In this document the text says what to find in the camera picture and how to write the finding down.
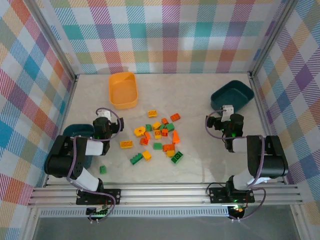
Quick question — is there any teal plastic container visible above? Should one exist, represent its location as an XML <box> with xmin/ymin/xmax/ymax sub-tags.
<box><xmin>62</xmin><ymin>123</ymin><xmax>95</xmax><ymax>171</ymax></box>
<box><xmin>210</xmin><ymin>79</ymin><xmax>255</xmax><ymax>113</ymax></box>

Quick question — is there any yellow plastic container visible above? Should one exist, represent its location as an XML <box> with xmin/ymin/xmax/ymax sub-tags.
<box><xmin>108</xmin><ymin>71</ymin><xmax>139</xmax><ymax>110</ymax></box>

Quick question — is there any long green lego brick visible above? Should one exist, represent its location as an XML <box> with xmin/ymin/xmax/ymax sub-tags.
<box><xmin>130</xmin><ymin>153</ymin><xmax>144</xmax><ymax>166</ymax></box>
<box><xmin>170</xmin><ymin>151</ymin><xmax>184</xmax><ymax>165</ymax></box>

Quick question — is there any yellow round-holed lego piece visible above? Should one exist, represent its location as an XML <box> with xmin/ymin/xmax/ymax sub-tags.
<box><xmin>134</xmin><ymin>126</ymin><xmax>147</xmax><ymax>138</ymax></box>

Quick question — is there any plaid fabric panel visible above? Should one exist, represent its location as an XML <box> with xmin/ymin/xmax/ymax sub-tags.
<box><xmin>252</xmin><ymin>0</ymin><xmax>320</xmax><ymax>226</ymax></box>
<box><xmin>0</xmin><ymin>0</ymin><xmax>76</xmax><ymax>240</ymax></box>
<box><xmin>32</xmin><ymin>0</ymin><xmax>293</xmax><ymax>76</ymax></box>

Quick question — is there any small electronics board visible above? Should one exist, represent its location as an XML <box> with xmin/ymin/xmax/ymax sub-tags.
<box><xmin>86</xmin><ymin>206</ymin><xmax>112</xmax><ymax>222</ymax></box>
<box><xmin>228</xmin><ymin>204</ymin><xmax>247</xmax><ymax>216</ymax></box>

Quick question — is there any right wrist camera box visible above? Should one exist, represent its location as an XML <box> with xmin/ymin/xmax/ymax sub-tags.
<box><xmin>221</xmin><ymin>104</ymin><xmax>235</xmax><ymax>122</ymax></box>

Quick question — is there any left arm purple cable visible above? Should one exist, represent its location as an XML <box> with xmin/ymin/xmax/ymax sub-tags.
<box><xmin>66</xmin><ymin>107</ymin><xmax>126</xmax><ymax>223</ymax></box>

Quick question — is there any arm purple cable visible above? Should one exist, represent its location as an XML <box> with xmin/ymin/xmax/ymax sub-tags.
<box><xmin>66</xmin><ymin>107</ymin><xmax>126</xmax><ymax>223</ymax></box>
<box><xmin>204</xmin><ymin>108</ymin><xmax>267</xmax><ymax>222</ymax></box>

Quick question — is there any aluminium frame rail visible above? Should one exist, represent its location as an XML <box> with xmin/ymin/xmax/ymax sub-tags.
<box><xmin>42</xmin><ymin>74</ymin><xmax>80</xmax><ymax>188</ymax></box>
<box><xmin>248</xmin><ymin>73</ymin><xmax>288</xmax><ymax>185</ymax></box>

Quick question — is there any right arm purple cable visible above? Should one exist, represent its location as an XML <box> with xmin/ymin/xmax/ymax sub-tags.
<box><xmin>204</xmin><ymin>108</ymin><xmax>267</xmax><ymax>222</ymax></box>

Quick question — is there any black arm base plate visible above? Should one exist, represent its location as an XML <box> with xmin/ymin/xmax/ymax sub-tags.
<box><xmin>76</xmin><ymin>188</ymin><xmax>122</xmax><ymax>206</ymax></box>
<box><xmin>208</xmin><ymin>186</ymin><xmax>255</xmax><ymax>204</ymax></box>

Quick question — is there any aluminium mounting rail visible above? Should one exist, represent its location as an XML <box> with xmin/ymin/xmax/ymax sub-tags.
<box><xmin>27</xmin><ymin>183</ymin><xmax>305</xmax><ymax>208</ymax></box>

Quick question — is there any aluminium frame post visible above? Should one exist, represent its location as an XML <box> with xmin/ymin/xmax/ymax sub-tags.
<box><xmin>26</xmin><ymin>0</ymin><xmax>80</xmax><ymax>83</ymax></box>
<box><xmin>248</xmin><ymin>0</ymin><xmax>301</xmax><ymax>78</ymax></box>

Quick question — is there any slotted grey cable duct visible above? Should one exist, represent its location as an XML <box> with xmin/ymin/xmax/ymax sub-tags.
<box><xmin>39</xmin><ymin>209</ymin><xmax>231</xmax><ymax>218</ymax></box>

